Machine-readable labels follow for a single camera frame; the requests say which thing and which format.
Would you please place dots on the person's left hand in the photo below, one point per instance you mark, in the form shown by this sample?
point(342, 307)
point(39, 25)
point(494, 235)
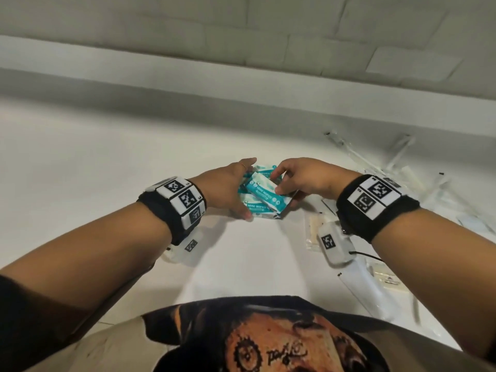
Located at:
point(221, 187)

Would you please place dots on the person's left forearm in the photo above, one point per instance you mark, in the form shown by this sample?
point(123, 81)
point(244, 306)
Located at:
point(97, 255)

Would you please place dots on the person's right forearm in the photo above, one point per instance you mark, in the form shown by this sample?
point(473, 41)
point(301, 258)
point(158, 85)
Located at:
point(438, 267)

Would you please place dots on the person's right hand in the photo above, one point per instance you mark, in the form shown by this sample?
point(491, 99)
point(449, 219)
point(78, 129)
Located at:
point(314, 176)

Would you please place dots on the white combs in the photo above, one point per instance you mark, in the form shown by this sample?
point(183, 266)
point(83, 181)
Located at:
point(372, 294)

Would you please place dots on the teal wet wipe packets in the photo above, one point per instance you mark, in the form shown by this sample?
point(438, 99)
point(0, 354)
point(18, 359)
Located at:
point(257, 208)

